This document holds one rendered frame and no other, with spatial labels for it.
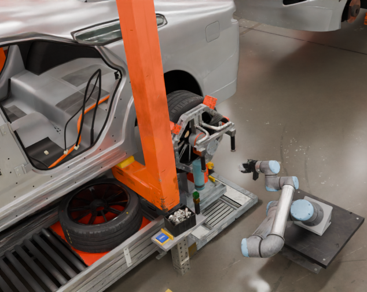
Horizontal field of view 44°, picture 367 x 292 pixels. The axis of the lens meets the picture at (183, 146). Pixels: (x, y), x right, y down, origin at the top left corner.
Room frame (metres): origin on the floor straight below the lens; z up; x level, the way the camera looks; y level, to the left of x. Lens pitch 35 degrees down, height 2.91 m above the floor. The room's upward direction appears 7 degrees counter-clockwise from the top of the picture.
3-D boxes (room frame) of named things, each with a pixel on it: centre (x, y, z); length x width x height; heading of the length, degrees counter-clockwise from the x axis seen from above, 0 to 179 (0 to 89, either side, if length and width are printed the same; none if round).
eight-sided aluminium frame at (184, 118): (3.02, -0.11, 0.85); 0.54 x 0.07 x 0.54; 130
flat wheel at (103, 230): (2.79, 0.74, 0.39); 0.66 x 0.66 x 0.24
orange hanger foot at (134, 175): (2.93, 0.40, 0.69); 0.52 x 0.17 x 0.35; 40
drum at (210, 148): (2.97, -0.16, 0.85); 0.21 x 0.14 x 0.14; 40
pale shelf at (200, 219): (2.46, 0.10, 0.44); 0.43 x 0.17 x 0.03; 130
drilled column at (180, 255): (2.44, 0.12, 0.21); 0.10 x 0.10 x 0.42; 40
